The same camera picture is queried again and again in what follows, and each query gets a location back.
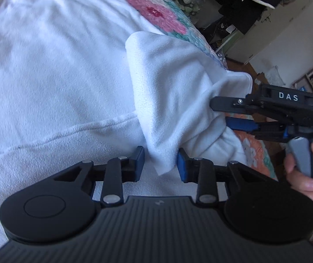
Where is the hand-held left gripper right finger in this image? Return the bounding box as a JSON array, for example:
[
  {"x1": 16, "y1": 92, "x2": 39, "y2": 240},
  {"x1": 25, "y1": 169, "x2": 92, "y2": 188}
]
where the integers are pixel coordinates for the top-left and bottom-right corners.
[{"x1": 176, "y1": 147, "x2": 267, "y2": 206}]

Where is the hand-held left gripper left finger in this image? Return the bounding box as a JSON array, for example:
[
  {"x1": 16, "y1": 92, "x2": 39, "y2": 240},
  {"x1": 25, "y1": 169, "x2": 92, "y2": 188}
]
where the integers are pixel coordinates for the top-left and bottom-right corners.
[{"x1": 54, "y1": 146, "x2": 146, "y2": 207}]

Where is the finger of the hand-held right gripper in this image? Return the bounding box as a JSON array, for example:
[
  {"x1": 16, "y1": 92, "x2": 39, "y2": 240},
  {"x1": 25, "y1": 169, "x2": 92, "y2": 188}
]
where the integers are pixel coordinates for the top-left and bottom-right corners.
[
  {"x1": 210, "y1": 93, "x2": 267, "y2": 114},
  {"x1": 226, "y1": 116, "x2": 288, "y2": 143}
]

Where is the white fleece sweatshirt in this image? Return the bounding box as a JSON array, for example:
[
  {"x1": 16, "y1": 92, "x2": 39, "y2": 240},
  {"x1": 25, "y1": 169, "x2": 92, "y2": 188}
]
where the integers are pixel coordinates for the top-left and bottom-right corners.
[{"x1": 0, "y1": 0, "x2": 253, "y2": 256}]

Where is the dark clothes pile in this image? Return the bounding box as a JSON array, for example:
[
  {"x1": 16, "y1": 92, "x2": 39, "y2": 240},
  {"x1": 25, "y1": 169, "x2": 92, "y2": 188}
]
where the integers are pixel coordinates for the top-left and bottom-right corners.
[{"x1": 162, "y1": 0, "x2": 312, "y2": 35}]

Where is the person's right hand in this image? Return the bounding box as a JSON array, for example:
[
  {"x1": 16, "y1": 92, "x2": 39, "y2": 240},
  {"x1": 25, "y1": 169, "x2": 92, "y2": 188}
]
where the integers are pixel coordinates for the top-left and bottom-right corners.
[{"x1": 284, "y1": 142, "x2": 313, "y2": 215}]

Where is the clear plastic bag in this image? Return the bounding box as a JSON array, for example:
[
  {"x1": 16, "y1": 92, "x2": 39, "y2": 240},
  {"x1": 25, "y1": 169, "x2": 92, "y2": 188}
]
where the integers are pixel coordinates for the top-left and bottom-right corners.
[{"x1": 265, "y1": 66, "x2": 285, "y2": 86}]

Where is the white cabinet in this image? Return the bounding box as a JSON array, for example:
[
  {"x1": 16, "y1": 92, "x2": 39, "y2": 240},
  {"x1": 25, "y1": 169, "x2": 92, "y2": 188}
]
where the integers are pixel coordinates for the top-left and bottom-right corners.
[{"x1": 226, "y1": 0, "x2": 313, "y2": 89}]

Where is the floral quilt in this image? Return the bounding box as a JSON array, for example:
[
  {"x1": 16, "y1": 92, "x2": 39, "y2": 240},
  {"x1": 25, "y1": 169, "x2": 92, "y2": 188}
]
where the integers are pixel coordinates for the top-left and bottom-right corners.
[{"x1": 100, "y1": 0, "x2": 279, "y2": 180}]

